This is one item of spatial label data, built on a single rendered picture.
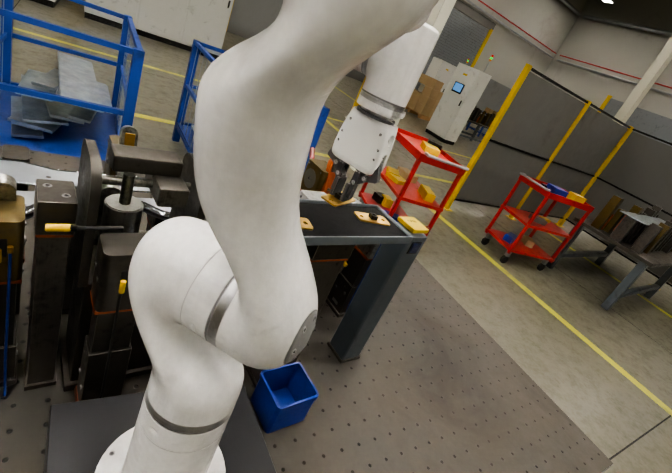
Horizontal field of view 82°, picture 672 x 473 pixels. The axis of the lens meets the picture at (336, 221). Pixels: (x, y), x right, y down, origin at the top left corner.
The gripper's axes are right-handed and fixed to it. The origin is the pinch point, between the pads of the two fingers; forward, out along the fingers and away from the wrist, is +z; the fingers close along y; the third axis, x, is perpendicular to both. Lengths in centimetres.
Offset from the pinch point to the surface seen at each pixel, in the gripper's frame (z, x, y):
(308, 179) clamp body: 23, -49, 37
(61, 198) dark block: 11.5, 37.9, 24.3
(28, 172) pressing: 23, 30, 53
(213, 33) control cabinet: 71, -523, 652
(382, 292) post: 26.6, -21.7, -12.2
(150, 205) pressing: 23.0, 14.3, 35.1
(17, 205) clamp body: 16, 41, 31
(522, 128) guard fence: -12, -517, 38
